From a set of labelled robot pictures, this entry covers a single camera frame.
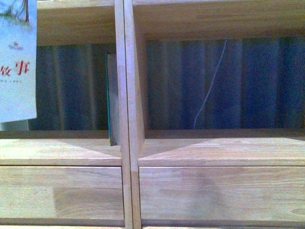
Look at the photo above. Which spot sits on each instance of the white illustrated children's book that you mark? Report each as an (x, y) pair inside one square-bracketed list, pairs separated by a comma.
[(18, 46)]

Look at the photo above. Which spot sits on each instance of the right wooden shelf unit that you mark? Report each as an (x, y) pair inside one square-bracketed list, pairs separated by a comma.
[(205, 20)]

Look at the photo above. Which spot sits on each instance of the wooden shelf unit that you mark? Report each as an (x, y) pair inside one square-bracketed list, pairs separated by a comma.
[(205, 20), (64, 22)]

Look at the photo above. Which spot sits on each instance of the left wooden shelf unit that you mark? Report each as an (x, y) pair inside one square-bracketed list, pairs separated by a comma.
[(64, 22)]

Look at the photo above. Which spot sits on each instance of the green hardcover book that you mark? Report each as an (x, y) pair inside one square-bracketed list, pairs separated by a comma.
[(112, 99)]

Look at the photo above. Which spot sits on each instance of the right unit upper drawer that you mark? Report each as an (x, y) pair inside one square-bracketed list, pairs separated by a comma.
[(199, 194)]

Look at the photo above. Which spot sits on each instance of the unit drawer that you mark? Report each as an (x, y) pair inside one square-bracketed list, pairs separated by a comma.
[(80, 193), (199, 194)]

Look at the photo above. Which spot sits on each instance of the dark blue curtain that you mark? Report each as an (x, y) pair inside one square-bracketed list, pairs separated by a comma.
[(244, 83)]

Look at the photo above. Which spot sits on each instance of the left unit upper drawer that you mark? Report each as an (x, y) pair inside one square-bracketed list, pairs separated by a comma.
[(80, 193)]

